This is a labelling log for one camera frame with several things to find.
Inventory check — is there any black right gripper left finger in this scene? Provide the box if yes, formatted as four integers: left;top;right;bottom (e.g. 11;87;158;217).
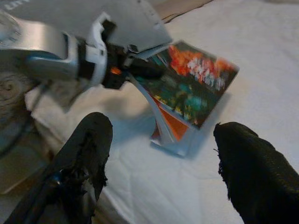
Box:
3;111;114;224

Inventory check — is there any beige padded bed frame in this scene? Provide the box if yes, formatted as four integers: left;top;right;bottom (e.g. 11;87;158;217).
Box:
153;0;214;24

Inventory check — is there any grey printed headboard panel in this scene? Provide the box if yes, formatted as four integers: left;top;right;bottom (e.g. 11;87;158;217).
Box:
0;0;36;131

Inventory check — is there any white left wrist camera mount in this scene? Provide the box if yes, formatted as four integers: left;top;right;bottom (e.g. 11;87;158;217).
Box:
76;13;112;87

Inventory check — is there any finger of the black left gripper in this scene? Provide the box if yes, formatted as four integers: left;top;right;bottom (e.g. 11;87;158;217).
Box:
129;61;164;80

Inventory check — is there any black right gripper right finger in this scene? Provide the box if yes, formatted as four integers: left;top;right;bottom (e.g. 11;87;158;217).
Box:
213;121;299;224

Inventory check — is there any white quilted mattress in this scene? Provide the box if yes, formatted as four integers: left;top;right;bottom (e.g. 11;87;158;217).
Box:
24;0;299;224

